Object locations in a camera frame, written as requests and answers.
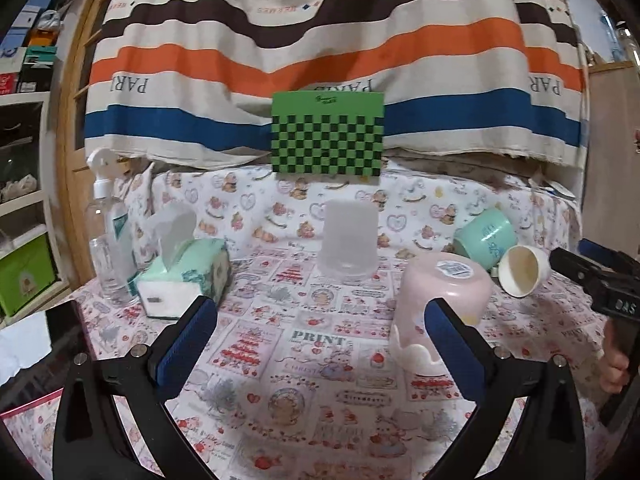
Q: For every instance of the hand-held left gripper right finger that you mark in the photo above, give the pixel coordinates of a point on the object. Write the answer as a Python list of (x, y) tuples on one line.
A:
[(454, 355)]

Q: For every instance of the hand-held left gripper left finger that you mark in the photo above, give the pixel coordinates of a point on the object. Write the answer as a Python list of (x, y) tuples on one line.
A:
[(184, 352)]

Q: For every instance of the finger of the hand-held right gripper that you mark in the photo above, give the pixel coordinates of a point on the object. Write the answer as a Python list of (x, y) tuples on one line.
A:
[(602, 252), (575, 267)]

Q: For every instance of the cream cup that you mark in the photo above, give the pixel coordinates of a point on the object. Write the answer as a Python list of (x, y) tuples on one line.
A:
[(522, 272)]

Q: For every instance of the pink cup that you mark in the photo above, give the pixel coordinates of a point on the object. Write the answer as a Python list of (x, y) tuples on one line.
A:
[(440, 285)]

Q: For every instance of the translucent plastic cup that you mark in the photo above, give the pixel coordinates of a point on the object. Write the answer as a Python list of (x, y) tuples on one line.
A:
[(349, 240)]

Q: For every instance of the person's right hand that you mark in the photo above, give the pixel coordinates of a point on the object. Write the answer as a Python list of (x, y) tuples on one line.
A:
[(614, 367)]

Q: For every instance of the green tissue pack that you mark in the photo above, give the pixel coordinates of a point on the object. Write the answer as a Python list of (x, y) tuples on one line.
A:
[(192, 272)]

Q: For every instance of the brown board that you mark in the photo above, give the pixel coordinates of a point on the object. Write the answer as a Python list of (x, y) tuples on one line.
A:
[(607, 160)]

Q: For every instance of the mint green mug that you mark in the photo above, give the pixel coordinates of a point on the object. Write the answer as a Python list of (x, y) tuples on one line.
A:
[(482, 237)]

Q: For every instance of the clear spray bottle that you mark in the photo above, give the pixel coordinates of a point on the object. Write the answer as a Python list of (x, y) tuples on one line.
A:
[(111, 250)]

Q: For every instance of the printed tablecloth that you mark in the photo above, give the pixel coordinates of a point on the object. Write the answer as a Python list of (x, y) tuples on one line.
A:
[(310, 400)]

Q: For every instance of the green box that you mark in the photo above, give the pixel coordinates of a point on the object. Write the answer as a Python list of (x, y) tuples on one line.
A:
[(25, 277)]

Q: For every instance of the white shelf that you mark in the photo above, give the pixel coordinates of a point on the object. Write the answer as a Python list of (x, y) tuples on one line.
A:
[(35, 200)]

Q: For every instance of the clear plastic bottle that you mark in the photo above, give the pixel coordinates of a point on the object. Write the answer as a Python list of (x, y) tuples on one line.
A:
[(622, 35)]

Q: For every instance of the green checkered board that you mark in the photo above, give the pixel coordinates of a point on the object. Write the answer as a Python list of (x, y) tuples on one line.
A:
[(327, 135)]

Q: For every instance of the stack of boxes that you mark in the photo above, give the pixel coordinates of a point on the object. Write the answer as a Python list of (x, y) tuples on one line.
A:
[(30, 45)]

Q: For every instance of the striped cloth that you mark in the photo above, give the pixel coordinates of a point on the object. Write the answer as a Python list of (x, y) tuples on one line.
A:
[(320, 35)]

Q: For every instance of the wooden door frame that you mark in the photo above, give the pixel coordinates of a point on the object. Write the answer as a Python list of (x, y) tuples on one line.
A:
[(70, 160)]

